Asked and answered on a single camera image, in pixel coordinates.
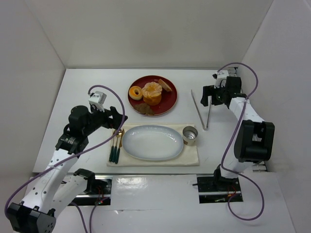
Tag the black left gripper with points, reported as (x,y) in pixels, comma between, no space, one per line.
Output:
(112,116)

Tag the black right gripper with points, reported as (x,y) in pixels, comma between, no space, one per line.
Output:
(213,94)

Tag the metal tongs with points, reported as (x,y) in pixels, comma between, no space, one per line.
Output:
(203,113)

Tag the bread slice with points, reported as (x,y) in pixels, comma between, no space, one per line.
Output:
(164,85)

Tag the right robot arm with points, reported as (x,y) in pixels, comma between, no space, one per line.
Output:
(252,140)

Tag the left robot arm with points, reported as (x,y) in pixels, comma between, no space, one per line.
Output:
(37,212)

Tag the bagel bread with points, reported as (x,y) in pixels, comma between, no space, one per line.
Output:
(135,93)

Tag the brown croissant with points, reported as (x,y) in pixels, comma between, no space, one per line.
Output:
(144,108)

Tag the pale blue oval plate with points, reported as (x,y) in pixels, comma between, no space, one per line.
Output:
(152,142)

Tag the red round plate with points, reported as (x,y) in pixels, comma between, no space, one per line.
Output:
(168,100)

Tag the metal cup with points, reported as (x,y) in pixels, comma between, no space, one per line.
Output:
(190,134)

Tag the sugared brioche bun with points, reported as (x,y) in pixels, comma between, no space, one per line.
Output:
(152,93)

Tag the cream cloth placemat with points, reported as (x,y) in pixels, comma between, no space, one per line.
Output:
(188,156)

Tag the gold spoon green handle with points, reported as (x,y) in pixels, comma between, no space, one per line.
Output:
(116,146)

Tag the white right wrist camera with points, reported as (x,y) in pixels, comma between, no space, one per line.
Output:
(220,79)

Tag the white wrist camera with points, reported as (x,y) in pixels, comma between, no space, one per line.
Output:
(220,79)
(97,97)

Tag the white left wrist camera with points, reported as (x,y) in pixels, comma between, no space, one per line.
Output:
(97,97)

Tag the gold fork green handle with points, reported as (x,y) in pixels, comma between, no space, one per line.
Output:
(113,148)

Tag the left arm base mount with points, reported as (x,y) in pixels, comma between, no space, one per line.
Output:
(99,194)

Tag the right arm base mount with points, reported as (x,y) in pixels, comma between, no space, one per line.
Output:
(210,191)

